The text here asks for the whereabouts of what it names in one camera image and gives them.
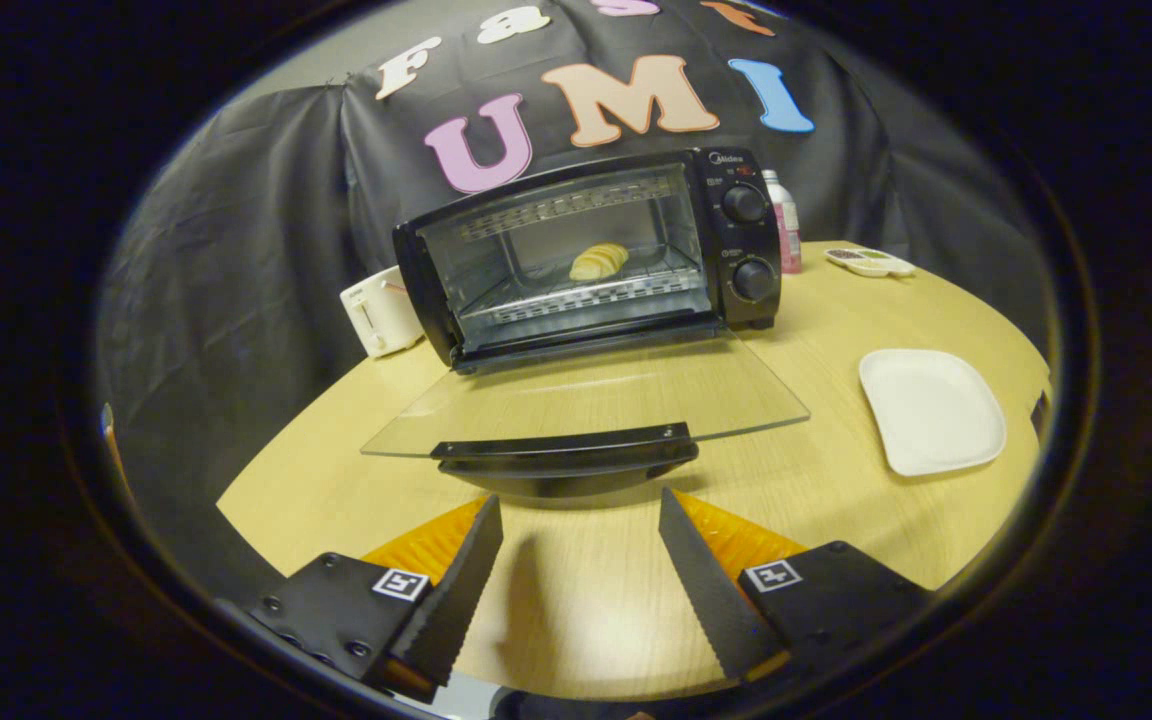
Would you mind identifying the white divided sauce dish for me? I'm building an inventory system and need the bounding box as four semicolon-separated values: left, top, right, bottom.
824;246;917;279

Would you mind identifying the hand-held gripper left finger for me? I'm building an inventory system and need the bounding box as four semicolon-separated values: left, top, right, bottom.
221;494;504;701

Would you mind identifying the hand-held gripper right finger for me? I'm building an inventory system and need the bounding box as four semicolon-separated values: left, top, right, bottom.
658;487;935;686

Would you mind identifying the pink spray can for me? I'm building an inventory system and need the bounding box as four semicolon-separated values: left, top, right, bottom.
762;169;803;275

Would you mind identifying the white pop-up toaster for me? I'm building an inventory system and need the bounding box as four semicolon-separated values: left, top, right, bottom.
339;265;426;359

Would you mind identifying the white square plate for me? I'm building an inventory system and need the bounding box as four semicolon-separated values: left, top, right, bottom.
857;348;1008;478

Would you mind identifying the black toaster oven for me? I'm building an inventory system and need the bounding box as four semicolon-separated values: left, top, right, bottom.
360;147;812;499

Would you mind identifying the yellow bread roll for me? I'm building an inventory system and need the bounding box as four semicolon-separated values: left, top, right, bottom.
569;242;630;282

